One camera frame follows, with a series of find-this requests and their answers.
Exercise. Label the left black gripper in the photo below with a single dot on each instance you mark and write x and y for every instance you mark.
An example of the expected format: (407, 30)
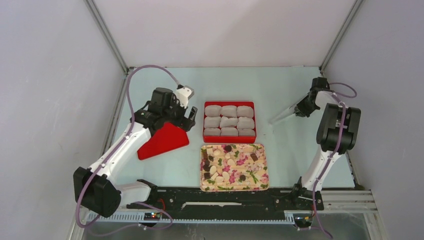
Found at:
(183, 122)

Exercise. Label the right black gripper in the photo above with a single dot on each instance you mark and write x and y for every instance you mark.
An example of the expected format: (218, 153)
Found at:
(303, 111)

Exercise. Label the silver serving tongs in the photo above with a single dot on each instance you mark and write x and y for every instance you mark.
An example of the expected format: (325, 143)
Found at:
(292, 110)

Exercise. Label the white oval chocolate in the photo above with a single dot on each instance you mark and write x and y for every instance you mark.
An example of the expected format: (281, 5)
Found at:
(212, 170)
(225, 175)

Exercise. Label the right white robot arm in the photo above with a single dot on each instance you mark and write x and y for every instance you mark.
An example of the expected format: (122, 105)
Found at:
(337, 133)

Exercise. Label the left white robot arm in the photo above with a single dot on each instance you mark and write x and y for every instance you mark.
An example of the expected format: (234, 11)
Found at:
(96, 187)

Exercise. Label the red chocolate box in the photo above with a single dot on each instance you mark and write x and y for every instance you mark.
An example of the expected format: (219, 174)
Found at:
(222, 125)

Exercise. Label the round dark chocolate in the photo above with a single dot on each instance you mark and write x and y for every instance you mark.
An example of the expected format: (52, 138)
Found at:
(227, 148)

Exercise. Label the striped brown chocolate bar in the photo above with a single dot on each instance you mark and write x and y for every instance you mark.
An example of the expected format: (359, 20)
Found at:
(254, 157)

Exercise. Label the red box lid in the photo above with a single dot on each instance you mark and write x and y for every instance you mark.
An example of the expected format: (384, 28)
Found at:
(166, 139)

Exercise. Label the white paper cup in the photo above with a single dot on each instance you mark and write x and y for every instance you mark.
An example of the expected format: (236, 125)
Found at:
(245, 111)

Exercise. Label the floral serving tray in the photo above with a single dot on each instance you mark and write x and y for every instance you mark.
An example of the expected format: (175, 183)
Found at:
(245, 175)

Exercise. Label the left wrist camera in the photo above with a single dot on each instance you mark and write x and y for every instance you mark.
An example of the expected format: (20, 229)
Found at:
(183, 94)

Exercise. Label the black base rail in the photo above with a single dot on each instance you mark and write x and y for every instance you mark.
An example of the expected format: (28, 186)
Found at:
(272, 204)

